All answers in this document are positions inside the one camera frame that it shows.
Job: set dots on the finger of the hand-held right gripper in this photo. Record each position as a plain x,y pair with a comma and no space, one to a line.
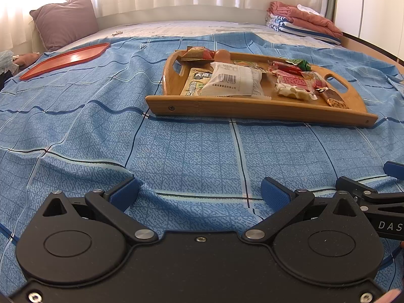
355,187
396,171

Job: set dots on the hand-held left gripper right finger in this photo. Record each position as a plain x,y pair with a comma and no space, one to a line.
274,192

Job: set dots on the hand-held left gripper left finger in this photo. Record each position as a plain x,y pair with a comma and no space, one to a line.
124,194

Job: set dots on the chocolate coated snack bar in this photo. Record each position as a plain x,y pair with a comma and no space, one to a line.
334,99

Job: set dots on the red label rice cracker packet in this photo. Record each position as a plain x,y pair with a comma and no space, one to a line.
295,86

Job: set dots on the clear cracker packet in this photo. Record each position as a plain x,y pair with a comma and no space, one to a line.
314,79

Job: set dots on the white barcode snack packet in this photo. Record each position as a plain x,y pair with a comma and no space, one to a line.
233,80

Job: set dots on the red snack bar wrapper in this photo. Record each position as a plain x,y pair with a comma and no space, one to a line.
282,68

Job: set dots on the green and white snack packet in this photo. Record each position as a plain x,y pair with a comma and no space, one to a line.
192,83

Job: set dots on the yellow-green snack packet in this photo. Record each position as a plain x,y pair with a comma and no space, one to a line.
249,64

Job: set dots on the green candy wrapper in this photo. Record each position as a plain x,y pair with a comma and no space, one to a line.
303,64

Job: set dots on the pink translucent jelly cup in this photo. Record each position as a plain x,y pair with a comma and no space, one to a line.
222,55

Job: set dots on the red nut snack packet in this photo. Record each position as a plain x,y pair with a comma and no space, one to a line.
202,54

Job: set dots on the blue checked bedsheet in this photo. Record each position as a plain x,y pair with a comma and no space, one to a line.
189,151

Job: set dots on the orange plastic tray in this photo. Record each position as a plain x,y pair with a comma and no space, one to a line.
63,61

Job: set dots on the folded blue striped blanket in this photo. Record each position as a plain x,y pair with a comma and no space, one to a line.
293,30

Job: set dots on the black cloth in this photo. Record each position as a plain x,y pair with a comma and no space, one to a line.
4,82

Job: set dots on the white wardrobe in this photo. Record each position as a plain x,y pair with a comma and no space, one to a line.
372,6

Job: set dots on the brown-pink cloth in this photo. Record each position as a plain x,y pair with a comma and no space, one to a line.
26,59

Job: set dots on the folded blankets pile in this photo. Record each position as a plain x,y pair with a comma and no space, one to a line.
309,20

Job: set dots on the white quilted mattress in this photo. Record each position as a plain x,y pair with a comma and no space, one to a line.
189,28

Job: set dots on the mauve pillow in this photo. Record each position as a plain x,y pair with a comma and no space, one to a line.
66,22

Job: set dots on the small white cloth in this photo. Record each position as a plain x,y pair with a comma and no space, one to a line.
307,8

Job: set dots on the white bed headboard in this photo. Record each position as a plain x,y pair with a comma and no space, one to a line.
173,14

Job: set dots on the white sheer side curtain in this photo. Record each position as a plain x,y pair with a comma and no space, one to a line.
28,9

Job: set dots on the wooden bed side rail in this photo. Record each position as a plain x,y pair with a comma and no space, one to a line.
375,49

